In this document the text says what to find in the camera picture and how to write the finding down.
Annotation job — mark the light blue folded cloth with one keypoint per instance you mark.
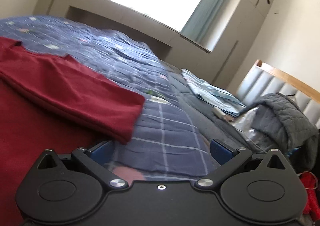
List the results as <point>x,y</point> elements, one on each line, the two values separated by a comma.
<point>212,95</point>

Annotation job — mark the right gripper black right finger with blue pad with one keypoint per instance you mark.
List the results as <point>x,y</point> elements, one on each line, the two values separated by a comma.
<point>231,161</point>

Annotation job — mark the dark grey bed sheet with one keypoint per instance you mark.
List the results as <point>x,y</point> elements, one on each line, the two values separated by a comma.
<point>200,112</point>

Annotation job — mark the dark red knit garment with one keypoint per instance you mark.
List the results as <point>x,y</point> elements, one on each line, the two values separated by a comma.
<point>50,101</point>

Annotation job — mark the grey padded wooden headboard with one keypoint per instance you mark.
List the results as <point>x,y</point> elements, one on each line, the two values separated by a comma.
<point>262,79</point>

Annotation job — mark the grey quilted jacket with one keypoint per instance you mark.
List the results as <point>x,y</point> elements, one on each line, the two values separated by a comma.
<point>280,119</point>

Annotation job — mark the beige built-in wardrobe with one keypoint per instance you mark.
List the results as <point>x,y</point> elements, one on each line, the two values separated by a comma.
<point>216,60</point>

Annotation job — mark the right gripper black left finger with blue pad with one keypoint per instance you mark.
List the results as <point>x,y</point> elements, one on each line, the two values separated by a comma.
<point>93,160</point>

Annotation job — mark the right teal curtain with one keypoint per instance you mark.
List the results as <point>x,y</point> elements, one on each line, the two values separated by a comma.
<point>202,17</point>

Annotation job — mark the blue plaid floral quilt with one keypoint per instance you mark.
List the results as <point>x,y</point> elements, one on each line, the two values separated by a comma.
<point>165,143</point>

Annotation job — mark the small white box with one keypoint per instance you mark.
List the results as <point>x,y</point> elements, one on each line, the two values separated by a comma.
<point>218,112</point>

